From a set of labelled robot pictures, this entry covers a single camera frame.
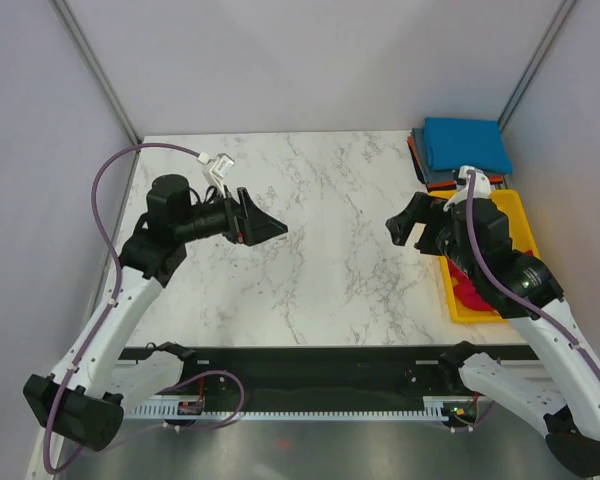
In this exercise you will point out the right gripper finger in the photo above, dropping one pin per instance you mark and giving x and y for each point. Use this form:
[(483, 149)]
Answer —
[(399, 230), (415, 212)]

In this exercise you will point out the right aluminium frame post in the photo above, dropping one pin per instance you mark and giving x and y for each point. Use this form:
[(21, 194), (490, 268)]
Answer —
[(559, 19)]

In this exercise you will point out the red t-shirt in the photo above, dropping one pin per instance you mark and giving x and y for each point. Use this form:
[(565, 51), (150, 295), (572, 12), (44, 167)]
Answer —
[(472, 292)]

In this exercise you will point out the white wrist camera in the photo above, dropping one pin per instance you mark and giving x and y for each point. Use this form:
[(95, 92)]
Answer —
[(476, 186), (216, 168)]

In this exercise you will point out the blue folded t-shirt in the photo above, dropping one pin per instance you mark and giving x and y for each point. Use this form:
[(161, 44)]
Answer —
[(455, 142)]

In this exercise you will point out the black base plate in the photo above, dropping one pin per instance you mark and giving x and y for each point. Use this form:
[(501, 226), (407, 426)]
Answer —
[(358, 379)]

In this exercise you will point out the left aluminium frame post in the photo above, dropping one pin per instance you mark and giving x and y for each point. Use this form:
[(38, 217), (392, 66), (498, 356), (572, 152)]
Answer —
[(78, 37)]

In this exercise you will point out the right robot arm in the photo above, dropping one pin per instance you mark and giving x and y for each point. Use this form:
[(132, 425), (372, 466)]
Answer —
[(474, 237)]

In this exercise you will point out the aluminium frame post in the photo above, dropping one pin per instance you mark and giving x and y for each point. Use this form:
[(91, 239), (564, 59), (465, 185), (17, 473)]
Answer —
[(78, 37), (559, 19)]

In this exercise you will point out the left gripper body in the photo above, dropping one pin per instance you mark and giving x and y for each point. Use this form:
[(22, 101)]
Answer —
[(235, 227)]

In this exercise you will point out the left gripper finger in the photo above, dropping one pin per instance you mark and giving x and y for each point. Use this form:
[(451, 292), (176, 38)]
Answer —
[(253, 214), (263, 232)]

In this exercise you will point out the white cable duct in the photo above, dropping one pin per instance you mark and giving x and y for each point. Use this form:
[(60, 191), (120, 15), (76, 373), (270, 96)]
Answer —
[(185, 409)]

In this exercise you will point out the yellow plastic tray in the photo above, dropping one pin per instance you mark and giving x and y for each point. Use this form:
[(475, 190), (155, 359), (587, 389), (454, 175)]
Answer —
[(508, 201)]

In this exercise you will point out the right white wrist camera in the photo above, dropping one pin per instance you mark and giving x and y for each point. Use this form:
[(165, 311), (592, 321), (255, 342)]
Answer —
[(476, 186)]

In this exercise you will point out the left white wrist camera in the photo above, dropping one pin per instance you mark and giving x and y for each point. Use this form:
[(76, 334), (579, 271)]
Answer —
[(216, 168)]

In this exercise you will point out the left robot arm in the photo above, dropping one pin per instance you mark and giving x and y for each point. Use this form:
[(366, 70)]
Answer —
[(84, 399)]

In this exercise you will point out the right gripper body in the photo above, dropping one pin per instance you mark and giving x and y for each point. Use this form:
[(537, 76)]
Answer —
[(437, 233)]

